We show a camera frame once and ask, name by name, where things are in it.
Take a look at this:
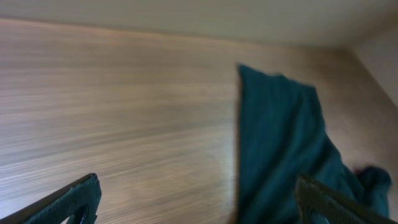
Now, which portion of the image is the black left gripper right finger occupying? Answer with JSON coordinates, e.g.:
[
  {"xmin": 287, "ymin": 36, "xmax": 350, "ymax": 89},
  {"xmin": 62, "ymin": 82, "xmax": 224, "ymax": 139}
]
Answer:
[{"xmin": 295, "ymin": 175, "xmax": 397, "ymax": 224}]

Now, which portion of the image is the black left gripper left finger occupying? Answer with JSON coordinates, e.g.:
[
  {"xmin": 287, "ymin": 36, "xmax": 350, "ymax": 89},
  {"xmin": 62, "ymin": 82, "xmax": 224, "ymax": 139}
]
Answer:
[{"xmin": 1, "ymin": 173, "xmax": 102, "ymax": 224}]

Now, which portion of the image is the black t-shirt with logo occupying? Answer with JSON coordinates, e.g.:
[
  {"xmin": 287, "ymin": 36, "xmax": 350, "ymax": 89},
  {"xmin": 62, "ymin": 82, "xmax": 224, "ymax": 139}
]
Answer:
[{"xmin": 238, "ymin": 65, "xmax": 392, "ymax": 223}]

